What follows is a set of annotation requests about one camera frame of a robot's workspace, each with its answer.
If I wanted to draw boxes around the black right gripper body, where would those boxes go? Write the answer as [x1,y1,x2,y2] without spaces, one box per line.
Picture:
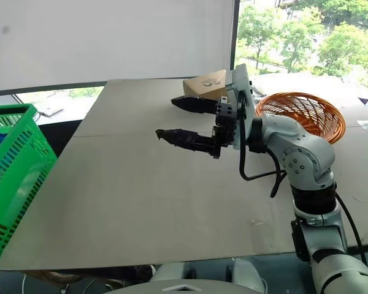
[212,102,238,148]

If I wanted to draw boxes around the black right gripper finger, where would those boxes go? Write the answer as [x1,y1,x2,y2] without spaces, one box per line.
[155,128,223,159]
[171,95,218,115]

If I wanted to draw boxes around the orange wicker basket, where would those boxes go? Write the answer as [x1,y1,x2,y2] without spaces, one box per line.
[255,92,347,145]

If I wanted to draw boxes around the green plastic shopping basket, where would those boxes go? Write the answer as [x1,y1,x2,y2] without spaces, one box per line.
[0,103,59,262]

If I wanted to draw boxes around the brown cardboard box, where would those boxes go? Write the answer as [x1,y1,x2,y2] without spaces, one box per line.
[183,69,228,99]

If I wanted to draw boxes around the grey cardboard table sheet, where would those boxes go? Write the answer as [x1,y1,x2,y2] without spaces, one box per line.
[0,75,368,272]

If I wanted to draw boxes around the white roller blind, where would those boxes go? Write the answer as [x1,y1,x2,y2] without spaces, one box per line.
[0,0,237,92]

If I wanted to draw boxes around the grey robot torso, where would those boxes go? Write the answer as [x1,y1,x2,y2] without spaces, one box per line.
[105,258,266,294]

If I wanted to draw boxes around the silver flat device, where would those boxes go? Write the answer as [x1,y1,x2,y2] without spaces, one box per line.
[36,107,64,118]

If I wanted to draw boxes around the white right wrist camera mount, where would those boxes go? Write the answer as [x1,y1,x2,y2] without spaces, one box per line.
[224,64,256,151]

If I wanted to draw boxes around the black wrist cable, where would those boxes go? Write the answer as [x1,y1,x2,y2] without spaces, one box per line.
[238,91,288,198]

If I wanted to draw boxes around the dark window frame post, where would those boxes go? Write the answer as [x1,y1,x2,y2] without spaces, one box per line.
[229,0,241,72]

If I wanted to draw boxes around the black upper arm cable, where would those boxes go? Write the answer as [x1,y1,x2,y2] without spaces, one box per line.
[335,189,368,268]

